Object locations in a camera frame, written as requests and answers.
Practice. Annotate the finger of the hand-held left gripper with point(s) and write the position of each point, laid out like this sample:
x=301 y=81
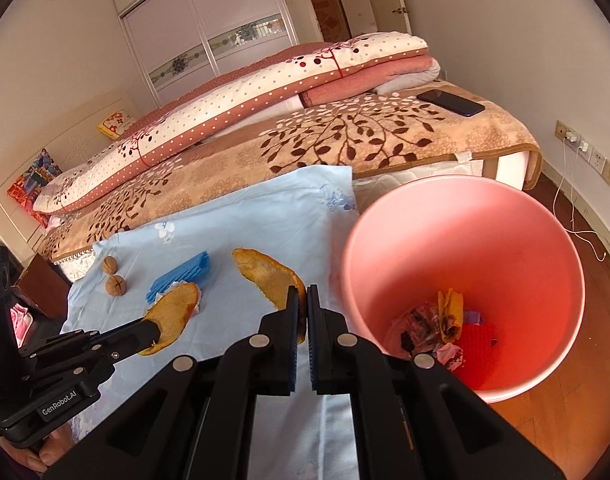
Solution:
x=135 y=337

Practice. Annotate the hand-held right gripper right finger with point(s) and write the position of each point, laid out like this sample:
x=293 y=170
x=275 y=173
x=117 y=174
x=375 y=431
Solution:
x=313 y=345

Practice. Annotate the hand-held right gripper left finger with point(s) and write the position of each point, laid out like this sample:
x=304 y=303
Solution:
x=291 y=345

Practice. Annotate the oval orange fruit peel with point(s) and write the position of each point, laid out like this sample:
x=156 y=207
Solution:
x=177 y=307

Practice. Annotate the long orange fruit peel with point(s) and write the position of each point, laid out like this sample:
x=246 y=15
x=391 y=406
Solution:
x=270 y=275

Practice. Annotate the black sponge piece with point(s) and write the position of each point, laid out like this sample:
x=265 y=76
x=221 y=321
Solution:
x=406 y=341

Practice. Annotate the clear snack wrapper red print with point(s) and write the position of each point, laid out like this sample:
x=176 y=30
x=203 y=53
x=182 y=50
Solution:
x=420 y=322

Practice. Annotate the yellow fruit peel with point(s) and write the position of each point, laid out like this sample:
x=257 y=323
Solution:
x=452 y=310

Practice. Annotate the red foam net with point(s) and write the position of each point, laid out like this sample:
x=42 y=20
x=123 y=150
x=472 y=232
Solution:
x=477 y=347

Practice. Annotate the pink plastic bucket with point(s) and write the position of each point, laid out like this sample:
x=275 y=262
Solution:
x=460 y=240

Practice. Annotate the person's left hand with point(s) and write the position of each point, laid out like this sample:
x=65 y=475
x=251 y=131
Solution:
x=45 y=455

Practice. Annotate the walnut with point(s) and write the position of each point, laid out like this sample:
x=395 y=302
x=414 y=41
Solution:
x=109 y=265
x=116 y=286

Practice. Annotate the pink cloth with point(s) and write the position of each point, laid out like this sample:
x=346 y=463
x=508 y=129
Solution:
x=20 y=322

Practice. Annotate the blue foam net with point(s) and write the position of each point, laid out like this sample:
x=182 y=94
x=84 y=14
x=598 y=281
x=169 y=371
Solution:
x=185 y=270

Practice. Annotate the brown wooden nightstand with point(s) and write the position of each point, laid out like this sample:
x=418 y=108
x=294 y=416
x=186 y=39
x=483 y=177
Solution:
x=42 y=280

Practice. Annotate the light blue sheet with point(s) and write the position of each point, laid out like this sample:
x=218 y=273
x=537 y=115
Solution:
x=265 y=210

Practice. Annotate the colourful patterned pillow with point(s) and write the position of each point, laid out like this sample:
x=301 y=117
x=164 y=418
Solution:
x=32 y=185

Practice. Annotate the yellow floral pillow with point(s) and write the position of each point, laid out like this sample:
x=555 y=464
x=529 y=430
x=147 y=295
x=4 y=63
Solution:
x=116 y=124

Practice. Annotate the brown leaf-print blanket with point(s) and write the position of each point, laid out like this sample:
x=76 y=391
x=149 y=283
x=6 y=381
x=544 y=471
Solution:
x=360 y=130

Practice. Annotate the cream headboard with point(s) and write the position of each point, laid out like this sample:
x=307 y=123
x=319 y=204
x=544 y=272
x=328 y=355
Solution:
x=60 y=130

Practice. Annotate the polka-dot quilt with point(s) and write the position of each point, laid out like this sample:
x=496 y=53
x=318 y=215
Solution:
x=235 y=105

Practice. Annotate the pink folded blanket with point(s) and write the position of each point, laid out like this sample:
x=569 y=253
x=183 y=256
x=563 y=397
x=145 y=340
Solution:
x=375 y=80

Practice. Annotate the black smartphone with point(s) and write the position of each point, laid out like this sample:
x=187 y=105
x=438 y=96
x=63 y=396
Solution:
x=450 y=102

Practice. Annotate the white folded cloth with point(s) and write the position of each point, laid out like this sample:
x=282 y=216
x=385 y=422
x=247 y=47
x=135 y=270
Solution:
x=415 y=80

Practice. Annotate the white charger plug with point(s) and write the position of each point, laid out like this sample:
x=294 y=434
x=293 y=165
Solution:
x=583 y=147
x=570 y=136

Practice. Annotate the white sliding-door wardrobe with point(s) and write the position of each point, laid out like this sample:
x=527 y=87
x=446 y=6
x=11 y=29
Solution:
x=210 y=15

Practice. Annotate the white bed frame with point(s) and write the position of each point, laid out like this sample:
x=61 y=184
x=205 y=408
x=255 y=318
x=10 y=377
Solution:
x=510 y=170

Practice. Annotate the wall socket row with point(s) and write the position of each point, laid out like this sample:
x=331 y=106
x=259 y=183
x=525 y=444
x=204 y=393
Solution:
x=597 y=157

